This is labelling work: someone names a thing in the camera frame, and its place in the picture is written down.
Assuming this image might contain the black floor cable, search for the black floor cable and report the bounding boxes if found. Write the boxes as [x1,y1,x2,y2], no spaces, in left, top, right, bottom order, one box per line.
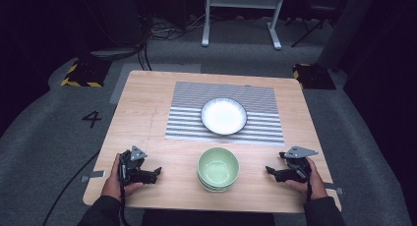
[41,150,101,226]

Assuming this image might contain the white floor cables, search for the white floor cables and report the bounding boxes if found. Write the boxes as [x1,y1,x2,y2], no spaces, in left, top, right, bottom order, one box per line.
[149,13,210,42]

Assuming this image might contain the left hand-held gripper cable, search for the left hand-held gripper cable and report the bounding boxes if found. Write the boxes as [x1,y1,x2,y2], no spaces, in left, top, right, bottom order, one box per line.
[118,182,132,226]

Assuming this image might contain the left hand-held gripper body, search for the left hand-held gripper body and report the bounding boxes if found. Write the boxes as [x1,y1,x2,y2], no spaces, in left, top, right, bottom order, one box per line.
[118,145,149,185]

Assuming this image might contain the grey curtain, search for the grey curtain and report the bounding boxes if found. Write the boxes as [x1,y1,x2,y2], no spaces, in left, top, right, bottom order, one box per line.
[316,0,379,71]

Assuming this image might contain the grey tape strip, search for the grey tape strip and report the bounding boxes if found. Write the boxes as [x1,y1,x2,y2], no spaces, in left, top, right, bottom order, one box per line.
[324,182,344,197]
[80,169,107,184]

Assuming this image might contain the striped grey placemat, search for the striped grey placemat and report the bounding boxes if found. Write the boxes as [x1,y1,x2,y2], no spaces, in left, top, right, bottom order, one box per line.
[164,81,285,147]

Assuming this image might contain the person's right hand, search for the person's right hand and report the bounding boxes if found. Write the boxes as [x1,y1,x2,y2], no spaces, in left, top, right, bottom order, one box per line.
[284,157,328,201]

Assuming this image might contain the bundle of black cables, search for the bundle of black cables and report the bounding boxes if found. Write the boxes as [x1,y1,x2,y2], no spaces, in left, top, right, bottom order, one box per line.
[137,9,153,72]

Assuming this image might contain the black yellow striped base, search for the black yellow striped base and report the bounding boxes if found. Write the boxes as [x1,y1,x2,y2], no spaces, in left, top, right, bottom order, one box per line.
[292,62,337,91]
[60,60,111,88]

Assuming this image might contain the person's left hand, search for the person's left hand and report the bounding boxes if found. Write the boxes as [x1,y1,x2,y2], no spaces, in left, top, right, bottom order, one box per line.
[101,153,146,201]

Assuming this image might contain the black tripod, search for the black tripod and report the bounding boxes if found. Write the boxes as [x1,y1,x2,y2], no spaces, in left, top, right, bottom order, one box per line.
[284,3,337,49]

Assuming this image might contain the grey stand foot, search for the grey stand foot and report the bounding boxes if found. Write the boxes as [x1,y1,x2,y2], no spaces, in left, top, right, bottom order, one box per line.
[89,47,140,61]

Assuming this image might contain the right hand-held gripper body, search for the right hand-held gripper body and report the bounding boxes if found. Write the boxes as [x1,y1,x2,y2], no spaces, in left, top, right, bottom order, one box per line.
[278,145,319,184]

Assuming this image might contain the white plate with dark rim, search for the white plate with dark rim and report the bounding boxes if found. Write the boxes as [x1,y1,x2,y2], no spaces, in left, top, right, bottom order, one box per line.
[200,97,249,137]

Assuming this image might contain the green bowl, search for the green bowl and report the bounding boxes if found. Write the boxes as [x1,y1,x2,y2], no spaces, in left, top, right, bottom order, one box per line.
[199,180,236,194]
[197,146,241,189]
[197,177,238,192]

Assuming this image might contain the person's dark clothing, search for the person's dark clothing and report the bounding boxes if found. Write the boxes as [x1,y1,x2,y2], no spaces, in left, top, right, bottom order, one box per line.
[141,209,277,226]

